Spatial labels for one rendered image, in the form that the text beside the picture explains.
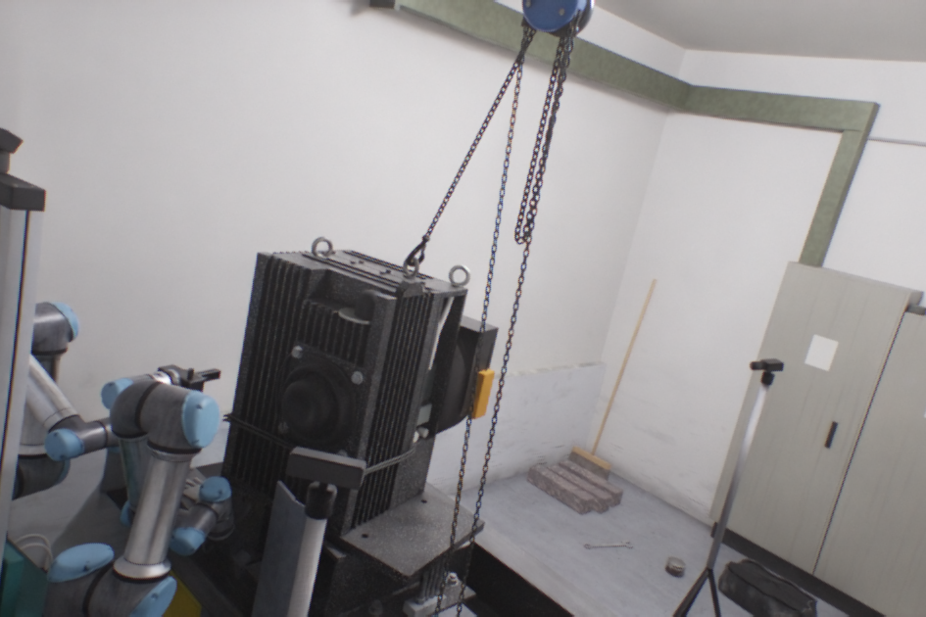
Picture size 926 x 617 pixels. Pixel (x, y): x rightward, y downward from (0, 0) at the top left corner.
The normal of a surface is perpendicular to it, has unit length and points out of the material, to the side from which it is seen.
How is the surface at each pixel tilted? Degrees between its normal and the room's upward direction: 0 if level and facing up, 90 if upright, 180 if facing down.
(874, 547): 90
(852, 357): 90
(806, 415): 90
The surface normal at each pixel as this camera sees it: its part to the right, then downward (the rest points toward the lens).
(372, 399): 0.84, 0.29
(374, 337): -0.51, 0.08
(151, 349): 0.70, 0.30
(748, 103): -0.68, 0.01
